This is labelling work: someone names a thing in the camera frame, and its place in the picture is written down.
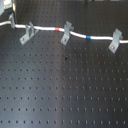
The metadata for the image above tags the far left grey clip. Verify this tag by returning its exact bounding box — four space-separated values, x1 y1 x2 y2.
9 13 16 28

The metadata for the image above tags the grey metal block top left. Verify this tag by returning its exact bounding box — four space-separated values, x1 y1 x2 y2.
0 0 16 15

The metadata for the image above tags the middle grey cable clip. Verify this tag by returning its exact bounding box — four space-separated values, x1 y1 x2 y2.
61 21 74 45

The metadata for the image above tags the grey cable clip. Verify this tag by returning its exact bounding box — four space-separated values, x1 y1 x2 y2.
61 21 74 45
20 23 38 45
109 29 123 53

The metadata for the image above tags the left grey cable clip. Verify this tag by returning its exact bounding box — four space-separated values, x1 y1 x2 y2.
20 23 38 45

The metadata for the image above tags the right grey cable clip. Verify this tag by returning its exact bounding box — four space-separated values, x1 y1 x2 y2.
109 29 123 53

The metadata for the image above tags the white cable with coloured marks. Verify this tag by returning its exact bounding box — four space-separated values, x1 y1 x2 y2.
0 21 128 44

